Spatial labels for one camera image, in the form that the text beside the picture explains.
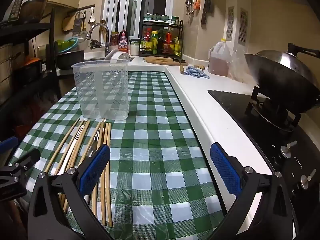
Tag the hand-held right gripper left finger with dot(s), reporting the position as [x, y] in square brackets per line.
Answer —
[96, 170]

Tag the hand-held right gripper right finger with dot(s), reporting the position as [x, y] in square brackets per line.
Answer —
[225, 170]

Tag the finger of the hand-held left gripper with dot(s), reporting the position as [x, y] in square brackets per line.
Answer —
[27, 158]
[8, 143]

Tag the wooden chopstick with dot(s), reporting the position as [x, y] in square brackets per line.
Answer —
[62, 146]
[60, 161]
[80, 145]
[84, 145]
[94, 205]
[91, 143]
[106, 135]

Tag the clear plastic utensil holder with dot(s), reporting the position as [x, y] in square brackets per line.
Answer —
[100, 92]

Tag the hanging metal utensils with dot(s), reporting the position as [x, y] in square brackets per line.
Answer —
[190, 5]

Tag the red plastic bag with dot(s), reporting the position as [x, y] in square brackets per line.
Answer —
[32, 115]

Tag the green checkered tablecloth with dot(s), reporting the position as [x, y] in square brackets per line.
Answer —
[155, 155]

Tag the orange-lidded black pot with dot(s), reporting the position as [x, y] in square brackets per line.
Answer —
[31, 61]

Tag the blue rag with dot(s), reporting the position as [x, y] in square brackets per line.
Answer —
[196, 72]

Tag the black wok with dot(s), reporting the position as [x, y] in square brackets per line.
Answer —
[275, 80]

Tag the black cooking pot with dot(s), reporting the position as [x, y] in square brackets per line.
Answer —
[71, 60]

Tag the clear plastic bag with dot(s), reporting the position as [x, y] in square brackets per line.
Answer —
[238, 65]

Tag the ginger root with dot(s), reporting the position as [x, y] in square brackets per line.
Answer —
[200, 67]

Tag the cooking oil jug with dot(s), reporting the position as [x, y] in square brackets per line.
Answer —
[218, 62]

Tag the green plastic basin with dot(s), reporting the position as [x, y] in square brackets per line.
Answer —
[62, 45]

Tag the white plate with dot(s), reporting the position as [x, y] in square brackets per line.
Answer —
[110, 54]

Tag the white perforated colander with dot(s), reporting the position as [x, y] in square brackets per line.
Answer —
[122, 56]

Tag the black metal shelf rack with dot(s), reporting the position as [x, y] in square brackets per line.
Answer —
[25, 27]

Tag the blue plastic basin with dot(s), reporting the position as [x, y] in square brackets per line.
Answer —
[75, 42]

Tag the dark sink scrubber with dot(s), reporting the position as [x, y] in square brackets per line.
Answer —
[94, 44]

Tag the white jar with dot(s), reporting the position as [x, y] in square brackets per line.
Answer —
[135, 49]

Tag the round wooden cutting board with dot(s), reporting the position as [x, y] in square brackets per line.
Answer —
[160, 60]

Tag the steel wok lid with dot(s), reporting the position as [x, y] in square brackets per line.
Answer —
[290, 60]

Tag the pink dish soap bottle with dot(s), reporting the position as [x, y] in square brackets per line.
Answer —
[123, 43]

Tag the metal mesh sieve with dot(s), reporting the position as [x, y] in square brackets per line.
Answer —
[83, 36]

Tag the red chili jar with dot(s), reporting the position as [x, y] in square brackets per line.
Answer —
[114, 38]

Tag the chrome kitchen faucet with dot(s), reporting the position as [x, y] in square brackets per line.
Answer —
[108, 37]

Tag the hanging wooden board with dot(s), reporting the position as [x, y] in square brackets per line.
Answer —
[67, 23]

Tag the brown bowl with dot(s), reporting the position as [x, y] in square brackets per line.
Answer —
[32, 11]

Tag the black remote control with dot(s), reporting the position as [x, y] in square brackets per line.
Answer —
[16, 7]

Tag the row of condiment bottles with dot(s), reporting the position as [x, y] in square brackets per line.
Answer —
[170, 42]

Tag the metal grater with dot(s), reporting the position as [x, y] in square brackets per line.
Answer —
[78, 22]

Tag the bundle of thin sticks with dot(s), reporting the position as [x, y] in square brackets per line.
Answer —
[103, 30]

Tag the white hanging ladle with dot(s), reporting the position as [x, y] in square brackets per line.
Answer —
[92, 17]

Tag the hanging cleaver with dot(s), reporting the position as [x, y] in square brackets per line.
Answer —
[206, 10]

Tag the row of green-lid spice jars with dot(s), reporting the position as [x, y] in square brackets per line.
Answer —
[157, 17]

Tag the window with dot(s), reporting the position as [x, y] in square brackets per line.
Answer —
[140, 5]

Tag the white wall vent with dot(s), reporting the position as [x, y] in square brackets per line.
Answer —
[230, 23]
[243, 25]

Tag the black wall rail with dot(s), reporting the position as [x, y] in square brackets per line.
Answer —
[85, 8]

